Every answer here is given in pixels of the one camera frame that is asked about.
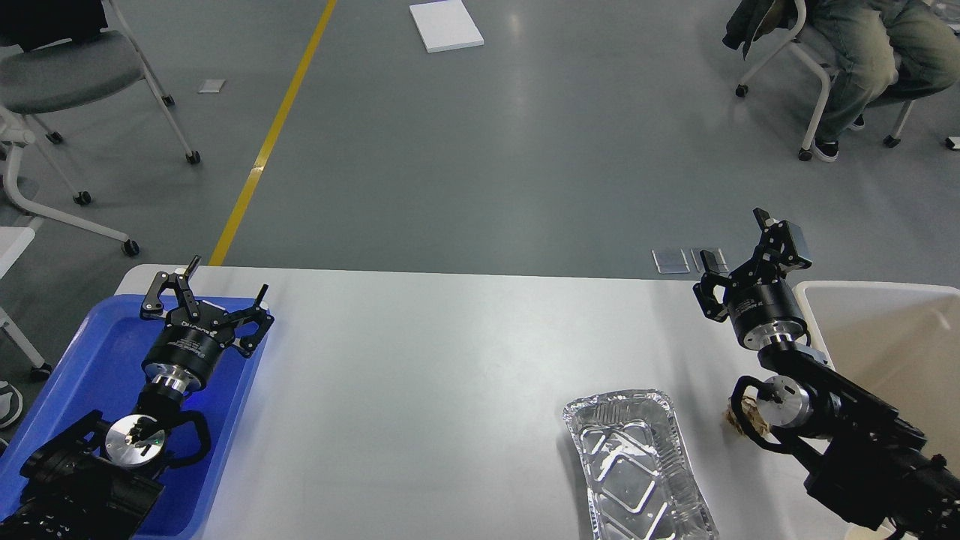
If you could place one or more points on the crumpled brown paper ball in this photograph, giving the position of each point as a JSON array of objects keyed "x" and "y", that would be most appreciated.
[{"x": 749, "y": 409}]

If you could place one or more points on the blue plastic tray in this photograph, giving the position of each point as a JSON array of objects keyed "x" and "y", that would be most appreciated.
[{"x": 101, "y": 370}]

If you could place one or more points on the white chair frame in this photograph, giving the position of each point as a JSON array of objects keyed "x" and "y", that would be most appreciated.
[{"x": 16, "y": 138}]

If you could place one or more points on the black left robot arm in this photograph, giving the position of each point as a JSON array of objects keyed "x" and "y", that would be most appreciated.
[{"x": 130, "y": 436}]

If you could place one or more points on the aluminium foil tray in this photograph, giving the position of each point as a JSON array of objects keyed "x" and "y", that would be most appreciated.
[{"x": 639, "y": 482}]

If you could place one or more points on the floor socket cover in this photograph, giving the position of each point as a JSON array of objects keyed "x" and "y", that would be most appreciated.
[
  {"x": 671, "y": 261},
  {"x": 718, "y": 259}
]

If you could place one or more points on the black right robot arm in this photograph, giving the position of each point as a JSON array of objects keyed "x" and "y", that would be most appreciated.
[{"x": 863, "y": 461}]

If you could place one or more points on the beige plastic bin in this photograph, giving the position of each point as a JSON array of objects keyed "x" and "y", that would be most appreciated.
[{"x": 898, "y": 340}]

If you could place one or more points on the small grey floor plate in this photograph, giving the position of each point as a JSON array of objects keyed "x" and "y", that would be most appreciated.
[{"x": 211, "y": 86}]

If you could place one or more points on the white chair under person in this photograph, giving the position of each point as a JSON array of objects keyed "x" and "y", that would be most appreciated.
[{"x": 818, "y": 57}]

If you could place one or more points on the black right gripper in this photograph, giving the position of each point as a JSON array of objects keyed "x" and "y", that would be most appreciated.
[{"x": 761, "y": 306}]

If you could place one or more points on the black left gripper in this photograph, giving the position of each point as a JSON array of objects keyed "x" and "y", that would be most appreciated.
[{"x": 195, "y": 335}]

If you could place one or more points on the right floor socket cover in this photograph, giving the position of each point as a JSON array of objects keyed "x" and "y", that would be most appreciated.
[{"x": 718, "y": 259}]

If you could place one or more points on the white board on floor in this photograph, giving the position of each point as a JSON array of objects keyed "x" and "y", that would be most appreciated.
[{"x": 445, "y": 26}]

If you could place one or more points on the grey office chair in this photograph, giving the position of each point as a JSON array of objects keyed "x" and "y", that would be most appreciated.
[{"x": 73, "y": 53}]

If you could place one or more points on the seated person in jeans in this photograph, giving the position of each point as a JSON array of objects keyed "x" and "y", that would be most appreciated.
[{"x": 887, "y": 52}]

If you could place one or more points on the left floor socket cover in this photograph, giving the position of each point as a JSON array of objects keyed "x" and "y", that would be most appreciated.
[{"x": 671, "y": 261}]

